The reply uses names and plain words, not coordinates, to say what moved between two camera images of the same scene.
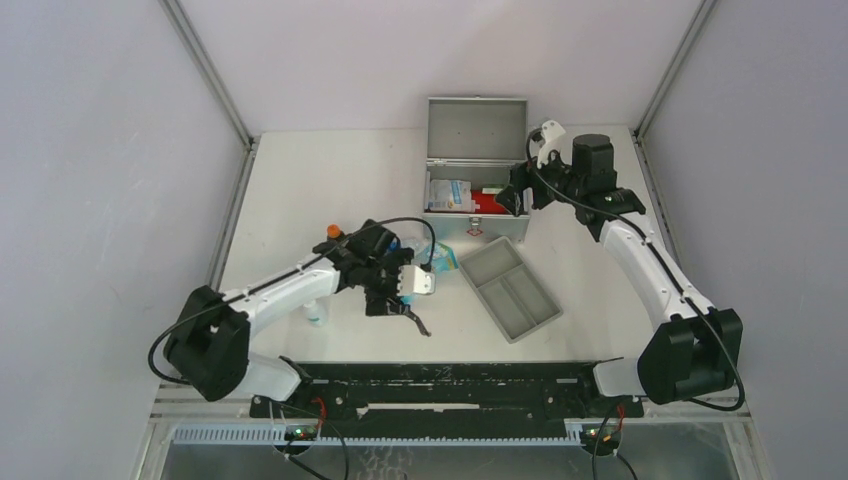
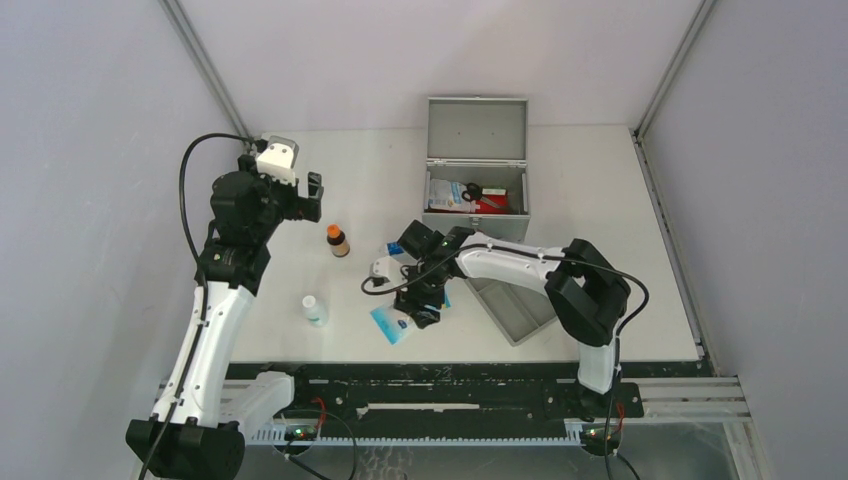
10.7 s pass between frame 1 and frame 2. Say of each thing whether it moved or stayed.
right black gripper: moved
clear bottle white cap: stayed
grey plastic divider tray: stayed
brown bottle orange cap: stayed
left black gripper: moved
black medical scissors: moved
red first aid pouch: stayed
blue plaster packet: moved
